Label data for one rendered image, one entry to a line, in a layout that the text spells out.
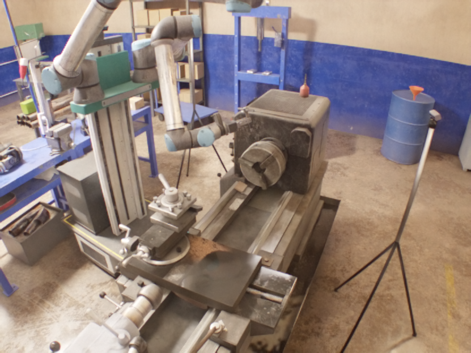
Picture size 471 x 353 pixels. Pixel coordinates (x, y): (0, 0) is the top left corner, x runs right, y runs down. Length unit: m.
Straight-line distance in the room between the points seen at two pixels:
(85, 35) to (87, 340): 1.26
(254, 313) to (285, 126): 1.08
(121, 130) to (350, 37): 3.64
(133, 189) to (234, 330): 1.65
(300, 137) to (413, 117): 2.81
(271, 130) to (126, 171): 1.19
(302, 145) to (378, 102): 3.43
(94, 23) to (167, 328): 1.40
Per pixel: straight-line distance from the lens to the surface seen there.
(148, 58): 2.27
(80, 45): 1.71
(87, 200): 2.63
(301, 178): 2.11
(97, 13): 1.59
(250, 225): 2.07
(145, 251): 1.50
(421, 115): 4.59
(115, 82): 2.30
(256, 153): 1.89
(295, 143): 1.95
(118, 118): 2.47
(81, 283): 2.93
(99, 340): 1.08
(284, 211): 2.01
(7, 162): 2.92
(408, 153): 4.75
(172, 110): 1.61
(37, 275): 3.17
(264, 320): 1.41
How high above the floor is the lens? 2.03
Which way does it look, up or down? 31 degrees down
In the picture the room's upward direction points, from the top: straight up
